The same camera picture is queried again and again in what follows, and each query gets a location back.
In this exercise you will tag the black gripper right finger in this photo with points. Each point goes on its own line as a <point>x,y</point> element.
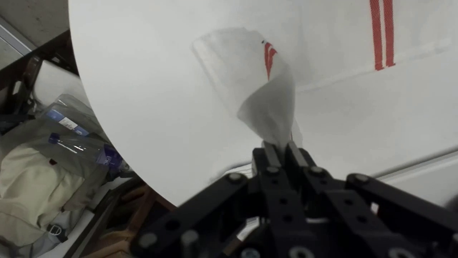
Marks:
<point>372,218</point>

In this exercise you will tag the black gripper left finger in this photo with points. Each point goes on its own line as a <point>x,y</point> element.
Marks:
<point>210,221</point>

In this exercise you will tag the white towel with red stripes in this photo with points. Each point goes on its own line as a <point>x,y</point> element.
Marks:
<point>258,69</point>

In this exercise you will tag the round white table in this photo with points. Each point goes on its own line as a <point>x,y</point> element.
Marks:
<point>160,109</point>

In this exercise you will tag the clear plastic bag with items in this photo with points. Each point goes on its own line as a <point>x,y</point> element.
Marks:
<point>68,126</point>

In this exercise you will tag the beige cloth bundle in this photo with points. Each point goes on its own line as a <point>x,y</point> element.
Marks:
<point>34,192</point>

